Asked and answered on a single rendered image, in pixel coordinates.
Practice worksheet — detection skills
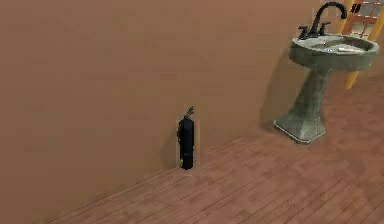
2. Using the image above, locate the black fire extinguisher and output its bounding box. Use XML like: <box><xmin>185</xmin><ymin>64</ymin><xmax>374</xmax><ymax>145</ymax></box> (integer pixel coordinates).
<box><xmin>176</xmin><ymin>106</ymin><xmax>196</xmax><ymax>171</ymax></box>

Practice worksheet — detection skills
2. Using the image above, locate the black sink faucet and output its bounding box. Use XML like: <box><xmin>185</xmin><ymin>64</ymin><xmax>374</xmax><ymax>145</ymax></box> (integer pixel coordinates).
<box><xmin>297</xmin><ymin>1</ymin><xmax>348</xmax><ymax>41</ymax></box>

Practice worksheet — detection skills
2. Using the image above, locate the yellow wooden ladder shelf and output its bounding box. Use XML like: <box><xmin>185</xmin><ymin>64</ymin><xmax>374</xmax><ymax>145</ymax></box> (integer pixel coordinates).
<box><xmin>334</xmin><ymin>0</ymin><xmax>384</xmax><ymax>90</ymax></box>

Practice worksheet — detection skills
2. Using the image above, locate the grey stone pedestal sink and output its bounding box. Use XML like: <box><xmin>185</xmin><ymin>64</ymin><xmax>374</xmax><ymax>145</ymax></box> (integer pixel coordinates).
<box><xmin>273</xmin><ymin>34</ymin><xmax>380</xmax><ymax>145</ymax></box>

